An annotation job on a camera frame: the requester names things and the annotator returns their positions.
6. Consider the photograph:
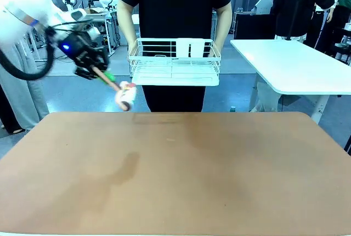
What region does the white background workbench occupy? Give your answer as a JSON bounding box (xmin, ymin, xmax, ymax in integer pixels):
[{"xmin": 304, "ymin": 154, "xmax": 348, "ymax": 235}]
[{"xmin": 82, "ymin": 10, "xmax": 121, "ymax": 55}]

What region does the white side table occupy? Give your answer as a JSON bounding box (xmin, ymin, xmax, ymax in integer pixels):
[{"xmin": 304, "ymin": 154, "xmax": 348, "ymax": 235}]
[{"xmin": 230, "ymin": 39, "xmax": 351, "ymax": 125}]

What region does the person left forearm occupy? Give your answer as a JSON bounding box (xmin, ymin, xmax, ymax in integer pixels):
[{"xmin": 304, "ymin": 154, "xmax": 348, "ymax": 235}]
[{"xmin": 213, "ymin": 2, "xmax": 234, "ymax": 46}]

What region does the bystander in green top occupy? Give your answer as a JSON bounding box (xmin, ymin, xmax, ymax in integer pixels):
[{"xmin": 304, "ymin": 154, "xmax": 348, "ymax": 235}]
[{"xmin": 324, "ymin": 0, "xmax": 351, "ymax": 57}]

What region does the person right hand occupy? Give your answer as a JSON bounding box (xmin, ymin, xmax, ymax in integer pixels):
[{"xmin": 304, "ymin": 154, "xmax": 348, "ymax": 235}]
[{"xmin": 127, "ymin": 40, "xmax": 141, "ymax": 63}]

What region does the thick black left arm hose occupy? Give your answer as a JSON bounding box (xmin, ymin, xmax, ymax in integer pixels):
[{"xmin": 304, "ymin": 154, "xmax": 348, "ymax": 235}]
[{"xmin": 0, "ymin": 44, "xmax": 56, "ymax": 81}]

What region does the white plastic cutlery holder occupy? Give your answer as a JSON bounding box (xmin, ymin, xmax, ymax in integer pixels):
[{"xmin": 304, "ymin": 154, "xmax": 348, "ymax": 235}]
[{"xmin": 175, "ymin": 38, "xmax": 206, "ymax": 59}]

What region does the thin black left gripper cable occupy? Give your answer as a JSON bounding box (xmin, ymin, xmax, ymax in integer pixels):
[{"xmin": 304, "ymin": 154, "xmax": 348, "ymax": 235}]
[{"xmin": 45, "ymin": 18, "xmax": 94, "ymax": 33}]

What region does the person torso black T-shirt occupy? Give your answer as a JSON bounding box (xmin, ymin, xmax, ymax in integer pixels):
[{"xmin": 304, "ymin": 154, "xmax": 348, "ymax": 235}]
[{"xmin": 117, "ymin": 0, "xmax": 233, "ymax": 113}]

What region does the white angular device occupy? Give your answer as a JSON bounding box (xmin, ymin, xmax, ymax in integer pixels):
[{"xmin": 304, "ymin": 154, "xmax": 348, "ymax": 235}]
[{"xmin": 251, "ymin": 0, "xmax": 274, "ymax": 15}]

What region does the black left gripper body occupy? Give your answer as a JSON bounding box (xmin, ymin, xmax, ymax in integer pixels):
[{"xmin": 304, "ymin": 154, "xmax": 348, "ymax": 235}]
[{"xmin": 52, "ymin": 31, "xmax": 109, "ymax": 72}]

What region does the person right forearm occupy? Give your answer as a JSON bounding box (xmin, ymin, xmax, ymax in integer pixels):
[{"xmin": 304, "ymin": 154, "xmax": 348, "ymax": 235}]
[{"xmin": 117, "ymin": 0, "xmax": 139, "ymax": 47}]

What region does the white wire dish rack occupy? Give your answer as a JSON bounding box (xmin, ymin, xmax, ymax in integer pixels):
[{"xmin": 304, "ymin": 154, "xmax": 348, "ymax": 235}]
[{"xmin": 128, "ymin": 37, "xmax": 222, "ymax": 87}]

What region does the wooden-handled lint roller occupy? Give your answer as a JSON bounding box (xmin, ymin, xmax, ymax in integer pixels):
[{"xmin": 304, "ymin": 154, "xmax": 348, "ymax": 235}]
[{"xmin": 92, "ymin": 66, "xmax": 138, "ymax": 112}]

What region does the person left hand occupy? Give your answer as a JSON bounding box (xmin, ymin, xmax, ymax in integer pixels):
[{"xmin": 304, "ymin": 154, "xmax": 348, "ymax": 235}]
[{"xmin": 208, "ymin": 40, "xmax": 223, "ymax": 59}]

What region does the bystander in white shirt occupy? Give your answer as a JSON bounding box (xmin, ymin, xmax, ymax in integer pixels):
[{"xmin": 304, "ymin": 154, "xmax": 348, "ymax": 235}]
[{"xmin": 304, "ymin": 0, "xmax": 342, "ymax": 49}]

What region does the cardboard box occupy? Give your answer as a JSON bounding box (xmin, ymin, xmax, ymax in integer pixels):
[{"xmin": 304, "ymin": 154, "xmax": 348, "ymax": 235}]
[{"xmin": 84, "ymin": 7, "xmax": 107, "ymax": 15}]

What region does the bystander in black jacket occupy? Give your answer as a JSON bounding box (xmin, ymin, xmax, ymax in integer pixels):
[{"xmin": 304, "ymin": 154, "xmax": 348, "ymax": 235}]
[{"xmin": 270, "ymin": 0, "xmax": 336, "ymax": 41}]

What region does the black equipment case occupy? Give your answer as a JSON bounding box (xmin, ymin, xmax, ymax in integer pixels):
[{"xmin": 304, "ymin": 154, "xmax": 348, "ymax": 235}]
[{"xmin": 234, "ymin": 12, "xmax": 277, "ymax": 40}]

